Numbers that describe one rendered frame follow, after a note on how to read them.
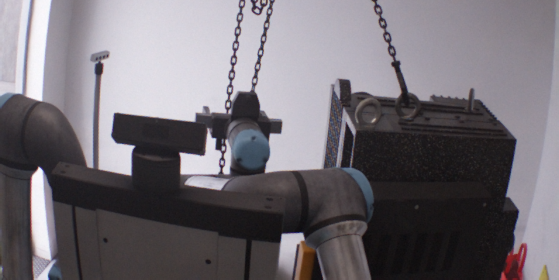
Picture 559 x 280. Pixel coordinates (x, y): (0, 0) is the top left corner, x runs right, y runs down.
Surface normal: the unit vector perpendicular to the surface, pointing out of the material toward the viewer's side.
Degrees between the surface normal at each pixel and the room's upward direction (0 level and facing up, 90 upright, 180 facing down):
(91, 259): 90
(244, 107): 88
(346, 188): 44
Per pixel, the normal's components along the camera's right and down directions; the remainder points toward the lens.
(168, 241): -0.05, 0.26
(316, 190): 0.34, -0.45
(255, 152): 0.17, 0.25
